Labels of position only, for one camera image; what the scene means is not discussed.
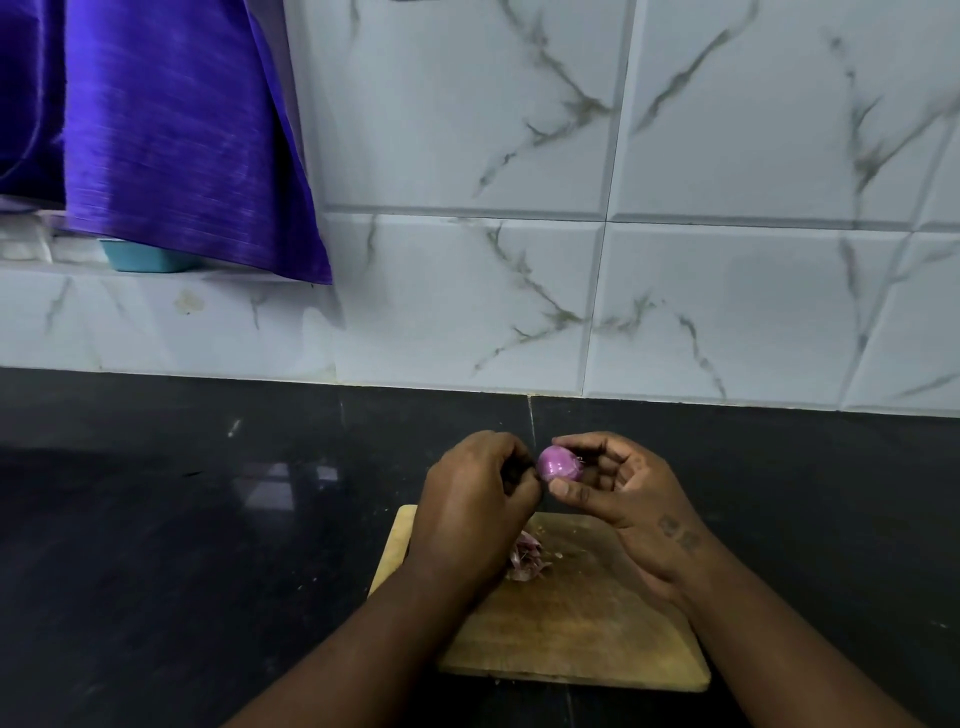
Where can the person's left fingers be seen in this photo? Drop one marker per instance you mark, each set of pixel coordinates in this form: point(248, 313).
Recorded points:
point(517, 469)

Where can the person's left hand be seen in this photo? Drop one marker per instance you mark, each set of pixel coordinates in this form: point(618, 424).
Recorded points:
point(465, 514)

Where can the person's right thumb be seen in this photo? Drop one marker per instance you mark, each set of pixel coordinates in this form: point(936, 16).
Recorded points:
point(589, 501)

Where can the person's right hand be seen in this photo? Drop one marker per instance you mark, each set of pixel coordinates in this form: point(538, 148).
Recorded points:
point(637, 510)

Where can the light blue plastic container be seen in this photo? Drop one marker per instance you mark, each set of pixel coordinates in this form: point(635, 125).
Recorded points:
point(146, 256)

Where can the wooden cutting board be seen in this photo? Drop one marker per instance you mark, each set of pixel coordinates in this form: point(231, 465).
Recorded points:
point(570, 607)

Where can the person's right forearm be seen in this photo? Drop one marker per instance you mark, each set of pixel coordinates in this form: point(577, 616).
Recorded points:
point(780, 645)

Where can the purple satin curtain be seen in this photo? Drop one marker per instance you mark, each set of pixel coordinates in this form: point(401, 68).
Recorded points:
point(165, 112)

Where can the pile of onion peels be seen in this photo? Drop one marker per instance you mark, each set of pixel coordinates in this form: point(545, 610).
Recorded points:
point(526, 559)

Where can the person's left forearm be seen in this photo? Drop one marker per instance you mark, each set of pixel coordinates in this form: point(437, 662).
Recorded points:
point(360, 660)

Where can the small peeled purple onion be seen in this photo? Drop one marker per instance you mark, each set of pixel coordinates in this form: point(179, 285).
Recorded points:
point(558, 464)

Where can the person's right middle finger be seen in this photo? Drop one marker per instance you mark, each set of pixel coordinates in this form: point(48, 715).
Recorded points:
point(604, 471)

